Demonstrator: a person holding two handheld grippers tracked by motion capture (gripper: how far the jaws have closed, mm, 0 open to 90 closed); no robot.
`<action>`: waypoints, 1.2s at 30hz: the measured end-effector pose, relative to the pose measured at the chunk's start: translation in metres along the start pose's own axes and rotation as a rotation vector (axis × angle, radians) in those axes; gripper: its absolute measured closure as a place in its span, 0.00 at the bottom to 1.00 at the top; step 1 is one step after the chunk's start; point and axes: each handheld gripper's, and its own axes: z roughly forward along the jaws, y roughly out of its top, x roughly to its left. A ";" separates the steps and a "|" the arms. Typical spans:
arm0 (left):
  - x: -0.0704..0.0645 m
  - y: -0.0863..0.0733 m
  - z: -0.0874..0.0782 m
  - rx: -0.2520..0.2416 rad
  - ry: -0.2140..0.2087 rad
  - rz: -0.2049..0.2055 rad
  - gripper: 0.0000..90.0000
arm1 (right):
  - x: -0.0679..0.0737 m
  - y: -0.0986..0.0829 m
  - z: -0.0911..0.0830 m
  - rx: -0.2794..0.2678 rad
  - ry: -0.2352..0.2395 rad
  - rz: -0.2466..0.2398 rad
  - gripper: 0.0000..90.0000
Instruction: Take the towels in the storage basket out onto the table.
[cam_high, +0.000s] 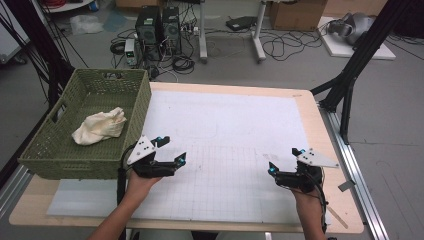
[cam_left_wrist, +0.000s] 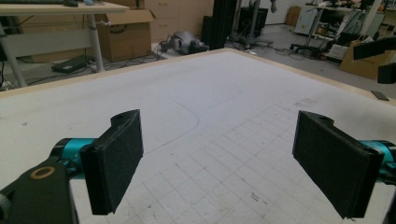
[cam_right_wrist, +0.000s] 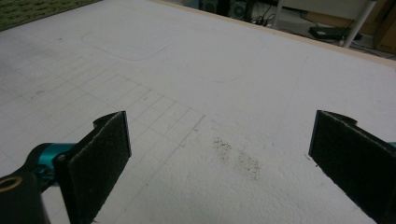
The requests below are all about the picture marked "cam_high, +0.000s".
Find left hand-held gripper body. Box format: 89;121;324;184
127;134;178;178

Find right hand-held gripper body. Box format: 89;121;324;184
274;148;340;194

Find cream patterned cloth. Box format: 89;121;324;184
71;106;128;146

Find green woven basket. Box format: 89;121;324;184
18;68;153;181

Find person's right hand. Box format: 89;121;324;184
289;185;324;208

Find person's left hand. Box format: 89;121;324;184
124;169;163;202

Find grey tape piece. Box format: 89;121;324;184
337;179;357;193

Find thin wooden stick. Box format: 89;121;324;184
325;203;350;230

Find white gridded mat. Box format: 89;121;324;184
46;89;333;225

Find small white power supply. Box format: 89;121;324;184
124;38;138;66

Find large black computer tower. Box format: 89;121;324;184
134;5;164;62

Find slim black computer tower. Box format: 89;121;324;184
161;6;183;56

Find white floor board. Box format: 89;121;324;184
318;16;397;61

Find white desk leg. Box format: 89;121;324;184
198;0;210;64
251;0;268;64

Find grey headset device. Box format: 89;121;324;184
327;12;376;46

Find brown cardboard box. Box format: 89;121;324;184
269;0;328;32

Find clear plastic bag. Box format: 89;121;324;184
69;14;105;36

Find black flat device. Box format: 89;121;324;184
225;15;258;32

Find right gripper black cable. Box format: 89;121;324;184
308;168;329;234

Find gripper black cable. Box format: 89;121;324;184
116;143;138;240
308;168;329;234

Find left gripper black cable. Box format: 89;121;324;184
116;143;138;240

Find aluminium floor rail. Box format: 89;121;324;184
319;108;390;240
0;164;33;218

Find coiled black cable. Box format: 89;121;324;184
171;54;196;75

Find tangled black floor cables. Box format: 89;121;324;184
261;28;325;62

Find black metal stand frame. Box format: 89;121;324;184
309;0;415;145

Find black stand with cables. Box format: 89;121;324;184
2;0;76;110

